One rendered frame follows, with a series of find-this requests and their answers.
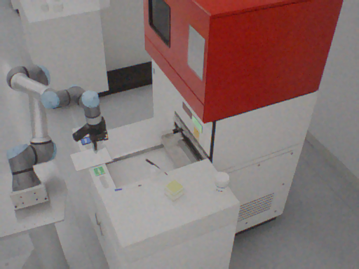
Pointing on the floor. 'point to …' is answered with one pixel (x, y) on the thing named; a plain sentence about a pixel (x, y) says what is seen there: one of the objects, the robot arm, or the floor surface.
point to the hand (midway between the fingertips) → (94, 151)
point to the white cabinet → (198, 249)
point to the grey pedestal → (41, 252)
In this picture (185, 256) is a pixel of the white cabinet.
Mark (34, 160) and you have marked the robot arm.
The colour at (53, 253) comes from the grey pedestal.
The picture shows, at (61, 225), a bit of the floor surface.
